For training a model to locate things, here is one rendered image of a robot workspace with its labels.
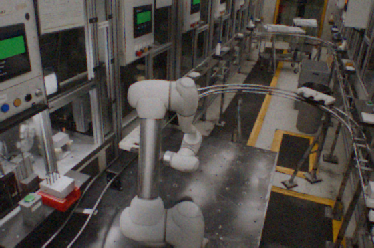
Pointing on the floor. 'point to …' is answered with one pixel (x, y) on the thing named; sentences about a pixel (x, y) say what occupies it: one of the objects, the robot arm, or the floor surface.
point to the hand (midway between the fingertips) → (135, 150)
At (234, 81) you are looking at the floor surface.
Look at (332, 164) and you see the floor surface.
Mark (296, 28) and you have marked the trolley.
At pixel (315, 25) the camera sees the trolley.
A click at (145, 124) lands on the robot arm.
